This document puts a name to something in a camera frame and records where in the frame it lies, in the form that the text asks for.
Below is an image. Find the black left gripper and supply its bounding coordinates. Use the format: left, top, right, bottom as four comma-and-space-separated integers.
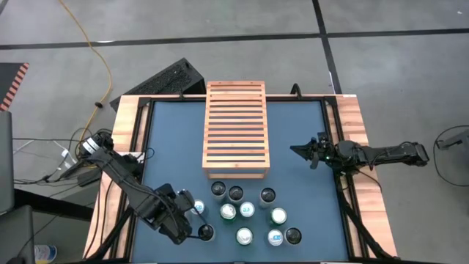
146, 183, 209, 246

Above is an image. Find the yellow floor cable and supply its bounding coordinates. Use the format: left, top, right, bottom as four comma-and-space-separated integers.
57, 0, 114, 155

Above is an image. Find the grey floor stand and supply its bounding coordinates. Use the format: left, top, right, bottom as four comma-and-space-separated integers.
435, 128, 469, 151

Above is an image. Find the black metal rig frame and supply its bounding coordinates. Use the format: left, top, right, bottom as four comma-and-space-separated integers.
84, 93, 400, 264

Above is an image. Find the green Sprite can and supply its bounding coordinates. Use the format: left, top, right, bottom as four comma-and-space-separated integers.
235, 227, 254, 246
270, 207, 289, 227
219, 203, 237, 221

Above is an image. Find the wooden slatted shelf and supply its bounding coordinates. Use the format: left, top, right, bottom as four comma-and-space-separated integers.
202, 80, 271, 180

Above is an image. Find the black floor bar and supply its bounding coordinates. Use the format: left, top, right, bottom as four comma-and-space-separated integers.
13, 187, 95, 222

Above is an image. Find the black looped floor cable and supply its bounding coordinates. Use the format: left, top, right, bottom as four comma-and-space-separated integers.
432, 124, 469, 188

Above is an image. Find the black mat orange striped edge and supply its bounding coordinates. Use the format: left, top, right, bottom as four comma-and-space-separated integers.
0, 62, 30, 113

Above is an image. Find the silver blue Red Bull can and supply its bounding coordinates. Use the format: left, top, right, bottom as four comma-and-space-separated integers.
239, 201, 256, 219
267, 229, 284, 247
191, 199, 207, 216

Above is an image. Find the white blue yellow container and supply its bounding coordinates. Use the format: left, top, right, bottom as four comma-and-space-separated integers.
34, 243, 59, 264

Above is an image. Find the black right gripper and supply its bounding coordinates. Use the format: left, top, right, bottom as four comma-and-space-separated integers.
289, 131, 339, 171

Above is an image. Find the grey panel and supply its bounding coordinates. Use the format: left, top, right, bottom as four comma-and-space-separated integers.
0, 109, 15, 216

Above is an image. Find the black computer case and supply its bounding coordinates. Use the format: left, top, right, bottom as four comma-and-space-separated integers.
108, 56, 207, 113

